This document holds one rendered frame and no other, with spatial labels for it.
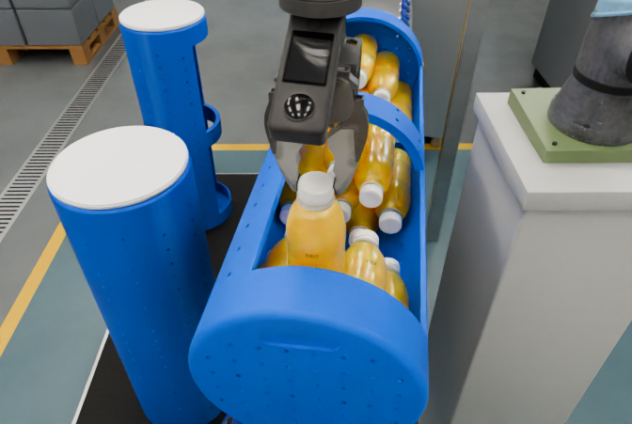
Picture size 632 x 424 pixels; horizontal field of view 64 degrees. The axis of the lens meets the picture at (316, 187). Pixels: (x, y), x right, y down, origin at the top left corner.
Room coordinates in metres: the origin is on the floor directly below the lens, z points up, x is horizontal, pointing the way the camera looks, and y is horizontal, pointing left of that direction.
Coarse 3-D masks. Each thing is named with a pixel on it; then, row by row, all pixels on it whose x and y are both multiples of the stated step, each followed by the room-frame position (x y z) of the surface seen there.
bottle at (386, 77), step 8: (384, 56) 1.11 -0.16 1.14; (392, 56) 1.12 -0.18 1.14; (376, 64) 1.08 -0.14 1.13; (384, 64) 1.07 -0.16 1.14; (392, 64) 1.08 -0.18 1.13; (376, 72) 1.04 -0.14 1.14; (384, 72) 1.03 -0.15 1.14; (392, 72) 1.04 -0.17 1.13; (376, 80) 1.01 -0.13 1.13; (384, 80) 1.00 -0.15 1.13; (392, 80) 1.01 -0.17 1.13; (368, 88) 1.02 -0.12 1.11; (376, 88) 0.98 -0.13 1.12; (384, 88) 0.98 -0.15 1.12; (392, 88) 0.99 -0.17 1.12; (392, 96) 0.99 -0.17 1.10
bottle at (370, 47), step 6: (360, 36) 1.14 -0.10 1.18; (366, 36) 1.14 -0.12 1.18; (366, 42) 1.10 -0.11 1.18; (372, 42) 1.12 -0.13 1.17; (366, 48) 1.07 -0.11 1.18; (372, 48) 1.09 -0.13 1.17; (366, 54) 1.04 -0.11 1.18; (372, 54) 1.06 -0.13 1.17; (366, 60) 1.01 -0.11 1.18; (372, 60) 1.03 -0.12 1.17; (366, 66) 1.00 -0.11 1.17; (372, 66) 1.01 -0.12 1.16; (366, 72) 0.99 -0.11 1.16; (372, 72) 1.01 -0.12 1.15
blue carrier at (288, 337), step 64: (384, 128) 0.70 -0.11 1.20; (256, 192) 0.56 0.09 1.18; (256, 256) 0.41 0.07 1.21; (384, 256) 0.62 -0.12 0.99; (256, 320) 0.31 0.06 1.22; (320, 320) 0.31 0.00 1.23; (384, 320) 0.32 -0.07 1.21; (256, 384) 0.32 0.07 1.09; (320, 384) 0.30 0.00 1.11; (384, 384) 0.29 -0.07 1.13
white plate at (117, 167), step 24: (72, 144) 0.90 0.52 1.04; (96, 144) 0.90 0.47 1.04; (120, 144) 0.90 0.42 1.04; (144, 144) 0.90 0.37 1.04; (168, 144) 0.90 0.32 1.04; (72, 168) 0.81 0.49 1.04; (96, 168) 0.81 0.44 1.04; (120, 168) 0.81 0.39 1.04; (144, 168) 0.81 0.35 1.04; (168, 168) 0.81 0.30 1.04; (72, 192) 0.74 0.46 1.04; (96, 192) 0.74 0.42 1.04; (120, 192) 0.74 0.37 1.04; (144, 192) 0.74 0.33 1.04
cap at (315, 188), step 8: (304, 176) 0.43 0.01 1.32; (312, 176) 0.43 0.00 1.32; (320, 176) 0.43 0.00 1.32; (328, 176) 0.43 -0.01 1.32; (304, 184) 0.41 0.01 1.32; (312, 184) 0.41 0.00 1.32; (320, 184) 0.41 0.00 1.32; (328, 184) 0.41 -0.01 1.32; (304, 192) 0.40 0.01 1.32; (312, 192) 0.40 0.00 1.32; (320, 192) 0.40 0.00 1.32; (328, 192) 0.40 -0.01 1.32; (304, 200) 0.40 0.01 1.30; (312, 200) 0.40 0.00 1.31; (320, 200) 0.40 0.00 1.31; (328, 200) 0.40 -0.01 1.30
